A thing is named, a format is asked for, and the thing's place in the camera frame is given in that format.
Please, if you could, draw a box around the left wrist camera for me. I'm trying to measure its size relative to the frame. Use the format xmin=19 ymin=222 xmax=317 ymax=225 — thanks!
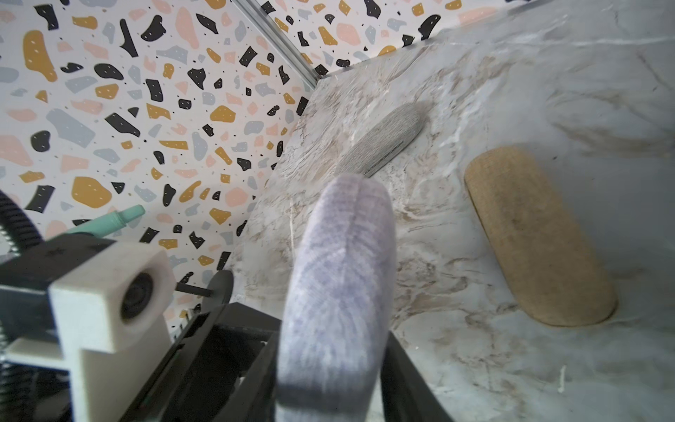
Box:
xmin=5 ymin=243 xmax=176 ymax=421

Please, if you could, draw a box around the grey fabric glasses case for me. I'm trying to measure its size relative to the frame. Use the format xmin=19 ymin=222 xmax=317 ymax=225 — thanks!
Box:
xmin=333 ymin=103 xmax=427 ymax=178

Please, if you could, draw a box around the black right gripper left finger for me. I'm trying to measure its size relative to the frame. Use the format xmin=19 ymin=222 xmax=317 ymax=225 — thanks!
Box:
xmin=213 ymin=332 xmax=279 ymax=421

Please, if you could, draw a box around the black round microphone stand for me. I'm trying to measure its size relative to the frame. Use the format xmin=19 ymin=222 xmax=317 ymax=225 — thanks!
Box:
xmin=175 ymin=270 xmax=235 ymax=315

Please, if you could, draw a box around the long lilac fabric glasses case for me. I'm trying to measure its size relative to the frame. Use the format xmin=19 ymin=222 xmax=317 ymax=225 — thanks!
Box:
xmin=275 ymin=174 xmax=397 ymax=421

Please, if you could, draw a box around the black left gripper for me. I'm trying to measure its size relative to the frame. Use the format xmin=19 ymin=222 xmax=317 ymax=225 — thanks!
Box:
xmin=122 ymin=302 xmax=281 ymax=421

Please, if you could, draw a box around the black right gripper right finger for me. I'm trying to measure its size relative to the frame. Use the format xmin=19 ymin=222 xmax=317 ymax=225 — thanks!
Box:
xmin=380 ymin=332 xmax=453 ymax=422

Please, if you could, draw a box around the tan fabric glasses case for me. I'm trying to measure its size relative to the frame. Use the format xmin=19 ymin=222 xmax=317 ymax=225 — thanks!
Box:
xmin=464 ymin=147 xmax=619 ymax=328

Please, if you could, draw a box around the aluminium wall frame strip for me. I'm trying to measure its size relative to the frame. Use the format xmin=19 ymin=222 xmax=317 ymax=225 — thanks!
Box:
xmin=232 ymin=0 xmax=321 ymax=89

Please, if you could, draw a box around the black corrugated cable conduit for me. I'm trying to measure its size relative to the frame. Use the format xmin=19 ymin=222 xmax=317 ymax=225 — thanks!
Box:
xmin=0 ymin=189 xmax=46 ymax=254

